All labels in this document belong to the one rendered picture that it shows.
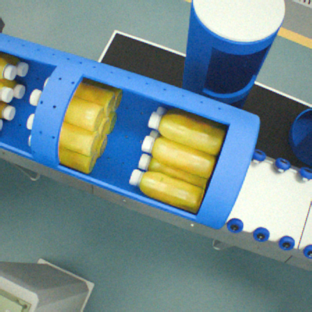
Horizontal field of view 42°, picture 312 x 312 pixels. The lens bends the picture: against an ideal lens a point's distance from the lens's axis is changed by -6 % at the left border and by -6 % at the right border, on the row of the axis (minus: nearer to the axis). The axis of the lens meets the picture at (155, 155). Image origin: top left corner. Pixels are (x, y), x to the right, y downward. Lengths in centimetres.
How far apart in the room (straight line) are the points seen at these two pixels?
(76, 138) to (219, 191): 36
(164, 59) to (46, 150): 130
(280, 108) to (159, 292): 107
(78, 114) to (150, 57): 123
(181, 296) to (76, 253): 55
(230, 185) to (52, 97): 42
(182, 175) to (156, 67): 115
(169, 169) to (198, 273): 108
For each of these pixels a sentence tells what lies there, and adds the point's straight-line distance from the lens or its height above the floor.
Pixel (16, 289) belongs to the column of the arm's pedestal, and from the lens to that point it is 113.
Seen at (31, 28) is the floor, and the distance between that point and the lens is 256.
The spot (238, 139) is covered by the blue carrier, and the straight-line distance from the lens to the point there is 88.
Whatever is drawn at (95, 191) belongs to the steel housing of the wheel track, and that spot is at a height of 86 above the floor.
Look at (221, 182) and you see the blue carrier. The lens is 87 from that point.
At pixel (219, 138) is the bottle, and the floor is 113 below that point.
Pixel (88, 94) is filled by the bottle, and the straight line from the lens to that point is 103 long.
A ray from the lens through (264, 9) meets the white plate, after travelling 129.
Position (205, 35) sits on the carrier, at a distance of 126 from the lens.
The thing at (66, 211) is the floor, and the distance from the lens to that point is 213.
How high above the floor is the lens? 206
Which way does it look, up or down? 75 degrees down
